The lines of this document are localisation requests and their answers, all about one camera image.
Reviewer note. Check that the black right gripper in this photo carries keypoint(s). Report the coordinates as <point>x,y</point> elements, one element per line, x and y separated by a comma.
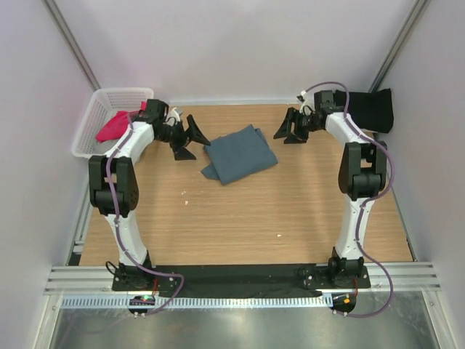
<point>296,137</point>

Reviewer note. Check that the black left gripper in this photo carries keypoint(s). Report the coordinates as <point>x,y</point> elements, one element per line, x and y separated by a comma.
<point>192,134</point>

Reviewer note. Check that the teal blue t-shirt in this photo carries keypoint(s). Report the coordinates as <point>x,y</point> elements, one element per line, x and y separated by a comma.
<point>238,155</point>

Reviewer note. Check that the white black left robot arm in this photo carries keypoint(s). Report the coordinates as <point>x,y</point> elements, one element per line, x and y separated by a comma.
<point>113,186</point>

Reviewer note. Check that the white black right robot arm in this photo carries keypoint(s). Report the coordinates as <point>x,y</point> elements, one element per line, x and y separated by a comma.
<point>361,179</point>

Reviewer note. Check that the pink t-shirt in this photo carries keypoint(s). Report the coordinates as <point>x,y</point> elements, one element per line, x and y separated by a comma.
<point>115,128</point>

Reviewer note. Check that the folded black t-shirt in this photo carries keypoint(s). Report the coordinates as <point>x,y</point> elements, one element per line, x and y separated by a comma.
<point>372,111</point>

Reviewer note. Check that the white plastic laundry basket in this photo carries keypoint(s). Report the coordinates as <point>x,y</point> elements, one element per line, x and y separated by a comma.
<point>103,106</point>

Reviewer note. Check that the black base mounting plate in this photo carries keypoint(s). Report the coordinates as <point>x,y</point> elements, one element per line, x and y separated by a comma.
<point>235,281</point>

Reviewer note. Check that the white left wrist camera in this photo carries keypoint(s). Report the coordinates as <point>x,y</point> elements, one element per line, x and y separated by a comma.
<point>173,117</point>

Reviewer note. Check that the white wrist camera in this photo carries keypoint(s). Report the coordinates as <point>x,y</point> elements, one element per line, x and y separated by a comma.
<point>307,105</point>
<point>173,117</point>

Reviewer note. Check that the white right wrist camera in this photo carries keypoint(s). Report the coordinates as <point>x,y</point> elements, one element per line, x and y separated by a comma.
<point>307,105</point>

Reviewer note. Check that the white slotted cable duct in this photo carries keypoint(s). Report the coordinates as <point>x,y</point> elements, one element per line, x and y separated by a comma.
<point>144,302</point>

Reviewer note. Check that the aluminium frame rail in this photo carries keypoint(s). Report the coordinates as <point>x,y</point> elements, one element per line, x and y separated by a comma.
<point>406,276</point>

